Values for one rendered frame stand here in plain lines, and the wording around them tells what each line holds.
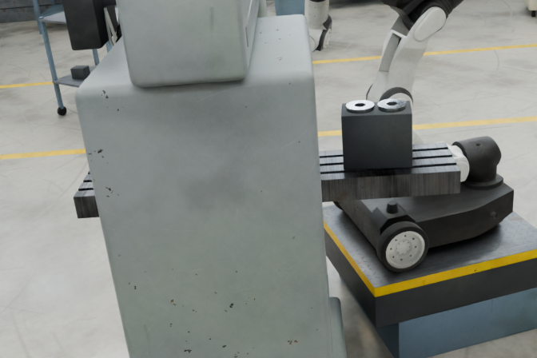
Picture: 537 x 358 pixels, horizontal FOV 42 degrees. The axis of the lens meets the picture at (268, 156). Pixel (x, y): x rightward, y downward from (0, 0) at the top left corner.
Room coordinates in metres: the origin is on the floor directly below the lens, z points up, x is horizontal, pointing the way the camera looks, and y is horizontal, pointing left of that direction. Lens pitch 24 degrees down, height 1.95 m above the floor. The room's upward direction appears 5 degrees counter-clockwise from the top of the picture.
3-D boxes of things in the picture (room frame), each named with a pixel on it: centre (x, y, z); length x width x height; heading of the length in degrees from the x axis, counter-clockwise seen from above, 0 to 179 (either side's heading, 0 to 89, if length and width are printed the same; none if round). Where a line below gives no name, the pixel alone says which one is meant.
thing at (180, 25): (1.63, 0.11, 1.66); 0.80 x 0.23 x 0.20; 176
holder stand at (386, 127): (2.10, -0.36, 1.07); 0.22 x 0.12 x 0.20; 81
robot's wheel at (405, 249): (2.30, -0.48, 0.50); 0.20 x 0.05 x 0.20; 103
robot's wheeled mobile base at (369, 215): (2.61, -0.65, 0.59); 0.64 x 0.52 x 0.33; 103
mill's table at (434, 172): (2.12, 0.02, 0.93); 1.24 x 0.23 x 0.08; 86
